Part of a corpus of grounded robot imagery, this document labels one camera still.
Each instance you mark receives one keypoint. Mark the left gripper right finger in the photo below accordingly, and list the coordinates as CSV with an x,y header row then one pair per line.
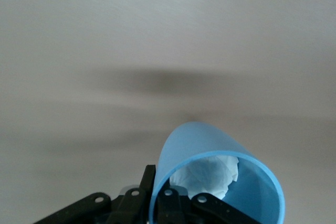
x,y
173,208

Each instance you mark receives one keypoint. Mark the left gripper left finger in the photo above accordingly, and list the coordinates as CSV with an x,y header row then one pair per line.
x,y
126,208

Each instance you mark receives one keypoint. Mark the blue plastic cup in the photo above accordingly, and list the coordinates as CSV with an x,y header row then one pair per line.
x,y
199,140

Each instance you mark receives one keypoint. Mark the white crumpled tissue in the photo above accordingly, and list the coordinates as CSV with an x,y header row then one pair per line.
x,y
204,174

